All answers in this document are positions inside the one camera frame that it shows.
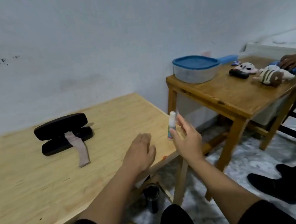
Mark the person's leg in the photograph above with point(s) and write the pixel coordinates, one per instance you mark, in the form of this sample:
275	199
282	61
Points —
277	186
175	222

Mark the black glasses case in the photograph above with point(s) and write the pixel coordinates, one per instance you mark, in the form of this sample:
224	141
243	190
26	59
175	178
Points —
59	123

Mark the black tumbler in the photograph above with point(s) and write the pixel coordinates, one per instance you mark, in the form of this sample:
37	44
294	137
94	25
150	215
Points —
152	197

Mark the person's left hand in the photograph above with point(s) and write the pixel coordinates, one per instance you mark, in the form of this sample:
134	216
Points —
139	153

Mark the beige cleaning cloth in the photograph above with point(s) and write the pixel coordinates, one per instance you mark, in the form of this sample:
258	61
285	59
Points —
82	151

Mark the grey basin with blue lid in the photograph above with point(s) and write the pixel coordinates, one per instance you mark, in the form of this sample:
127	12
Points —
193	69

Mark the black remote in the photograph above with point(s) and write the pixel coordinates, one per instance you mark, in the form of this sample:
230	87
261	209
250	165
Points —
239	73

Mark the person's right forearm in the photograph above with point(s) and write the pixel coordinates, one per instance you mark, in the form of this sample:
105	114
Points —
224	189

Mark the person's right leg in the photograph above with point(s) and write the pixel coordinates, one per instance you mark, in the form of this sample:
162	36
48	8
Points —
175	222

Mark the white spotted plush toy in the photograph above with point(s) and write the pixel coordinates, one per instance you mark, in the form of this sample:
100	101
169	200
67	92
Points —
246	68

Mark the light wooden table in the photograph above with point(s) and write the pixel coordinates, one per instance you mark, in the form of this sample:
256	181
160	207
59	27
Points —
26	186

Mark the person's black right sleeve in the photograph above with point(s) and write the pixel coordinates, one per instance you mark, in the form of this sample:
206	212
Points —
264	215

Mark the person's right hand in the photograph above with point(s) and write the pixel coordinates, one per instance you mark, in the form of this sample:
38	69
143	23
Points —
190	143

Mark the pink plastic item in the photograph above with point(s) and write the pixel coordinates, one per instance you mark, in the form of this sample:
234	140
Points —
205	54

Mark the small white spray bottle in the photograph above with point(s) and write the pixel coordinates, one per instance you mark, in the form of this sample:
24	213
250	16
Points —
172	121

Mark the striped plush cat toy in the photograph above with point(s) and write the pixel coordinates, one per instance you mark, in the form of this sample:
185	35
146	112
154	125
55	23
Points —
270	75

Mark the small purple item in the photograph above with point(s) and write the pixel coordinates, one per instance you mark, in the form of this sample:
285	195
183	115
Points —
236	63

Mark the white cabinet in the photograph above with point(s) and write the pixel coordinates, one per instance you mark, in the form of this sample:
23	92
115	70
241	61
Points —
275	43

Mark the brown wooden side table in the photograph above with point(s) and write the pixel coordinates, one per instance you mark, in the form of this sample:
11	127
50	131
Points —
228	94

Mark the person's left forearm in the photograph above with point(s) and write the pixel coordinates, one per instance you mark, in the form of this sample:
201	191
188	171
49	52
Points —
115	198

